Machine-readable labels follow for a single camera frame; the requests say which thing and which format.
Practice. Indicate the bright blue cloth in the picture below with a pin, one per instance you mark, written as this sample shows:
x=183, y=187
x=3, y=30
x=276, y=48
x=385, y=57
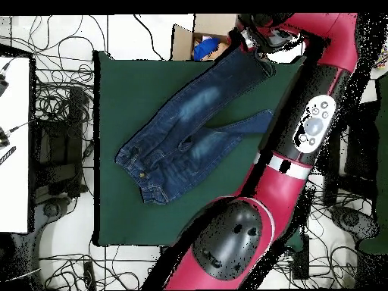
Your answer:
x=206, y=48

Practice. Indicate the open cardboard box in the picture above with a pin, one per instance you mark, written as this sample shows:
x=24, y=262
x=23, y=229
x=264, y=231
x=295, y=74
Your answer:
x=212, y=22

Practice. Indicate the blue denim jeans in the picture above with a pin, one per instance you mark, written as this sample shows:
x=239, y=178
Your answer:
x=182, y=136

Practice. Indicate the tan fabric item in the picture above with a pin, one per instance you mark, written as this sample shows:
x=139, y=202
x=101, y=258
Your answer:
x=222, y=48

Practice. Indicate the black power strip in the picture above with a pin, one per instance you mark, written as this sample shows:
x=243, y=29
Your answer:
x=89, y=275

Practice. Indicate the dark green table cloth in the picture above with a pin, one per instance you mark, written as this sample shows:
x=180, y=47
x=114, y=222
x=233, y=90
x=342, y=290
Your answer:
x=127, y=91

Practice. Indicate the white table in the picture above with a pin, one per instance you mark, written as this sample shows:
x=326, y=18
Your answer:
x=15, y=182

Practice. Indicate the green covered side table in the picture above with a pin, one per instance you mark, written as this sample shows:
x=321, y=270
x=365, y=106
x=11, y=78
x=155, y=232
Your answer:
x=383, y=151

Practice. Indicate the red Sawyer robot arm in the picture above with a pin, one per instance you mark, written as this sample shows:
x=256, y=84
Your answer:
x=285, y=188

